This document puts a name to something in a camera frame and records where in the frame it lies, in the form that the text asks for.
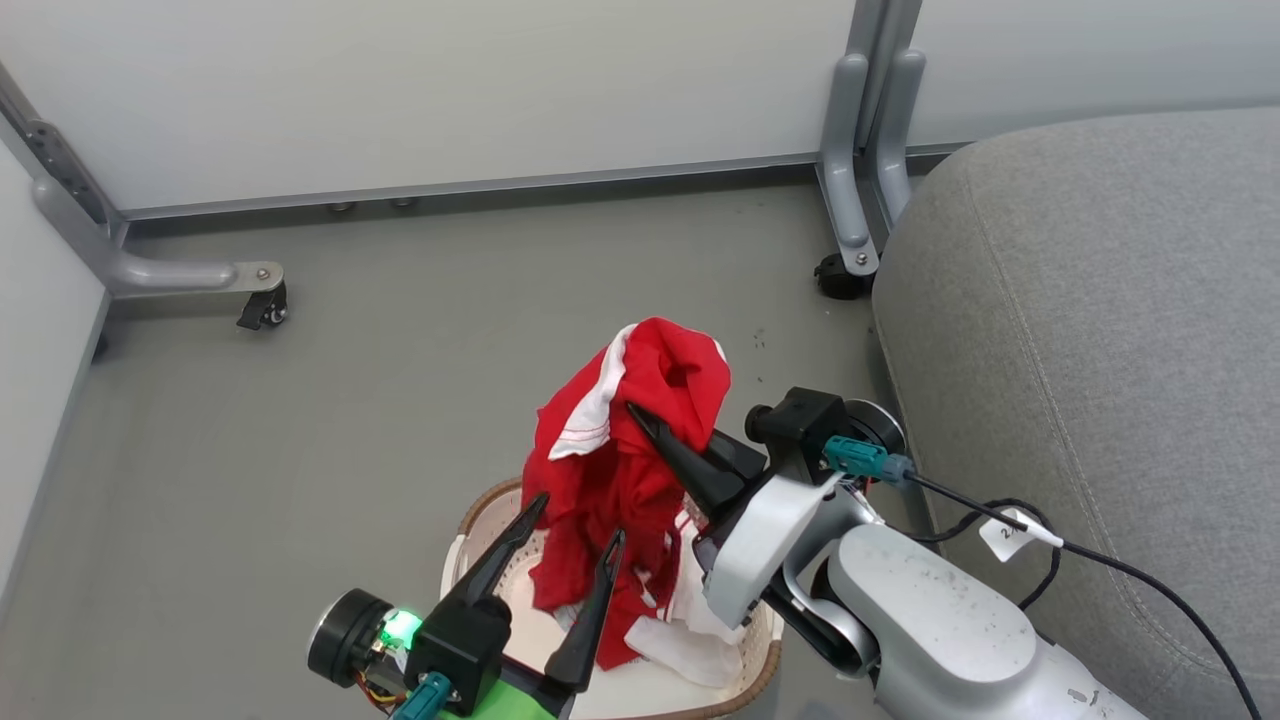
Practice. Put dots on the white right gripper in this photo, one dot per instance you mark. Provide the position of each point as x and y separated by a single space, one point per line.
760 545

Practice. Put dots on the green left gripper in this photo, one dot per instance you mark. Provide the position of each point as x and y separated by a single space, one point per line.
515 700

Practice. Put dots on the red garment with white trim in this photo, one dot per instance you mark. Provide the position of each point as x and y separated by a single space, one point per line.
640 470

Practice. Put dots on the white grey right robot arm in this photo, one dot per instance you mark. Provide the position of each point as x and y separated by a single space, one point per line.
940 630

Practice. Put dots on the white round laundry basket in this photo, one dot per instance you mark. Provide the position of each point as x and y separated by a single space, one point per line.
470 560

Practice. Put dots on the white cloth with red stripes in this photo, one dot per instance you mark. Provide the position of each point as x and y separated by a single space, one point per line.
690 625

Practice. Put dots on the black round right wrist flange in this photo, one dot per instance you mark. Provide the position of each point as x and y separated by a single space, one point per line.
878 425

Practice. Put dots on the black round wrist flange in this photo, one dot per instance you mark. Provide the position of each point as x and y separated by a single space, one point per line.
878 425
345 635

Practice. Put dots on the black round left wrist flange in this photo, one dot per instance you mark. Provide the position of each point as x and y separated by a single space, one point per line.
345 635

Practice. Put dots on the black caster wheel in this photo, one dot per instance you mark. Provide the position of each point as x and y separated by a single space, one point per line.
838 280
265 308

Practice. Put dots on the grey double partition leg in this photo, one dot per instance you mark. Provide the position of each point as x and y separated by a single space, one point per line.
850 150

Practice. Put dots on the grey fabric sofa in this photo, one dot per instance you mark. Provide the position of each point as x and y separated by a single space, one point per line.
1100 330

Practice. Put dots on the grey partition leg with screw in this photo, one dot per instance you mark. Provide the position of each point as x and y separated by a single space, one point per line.
150 272

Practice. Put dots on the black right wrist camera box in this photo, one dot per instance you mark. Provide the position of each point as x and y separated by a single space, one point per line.
800 425

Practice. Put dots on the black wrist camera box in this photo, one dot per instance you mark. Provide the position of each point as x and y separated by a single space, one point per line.
800 425
460 645

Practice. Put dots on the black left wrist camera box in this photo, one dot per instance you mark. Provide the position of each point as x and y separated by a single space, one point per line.
460 645

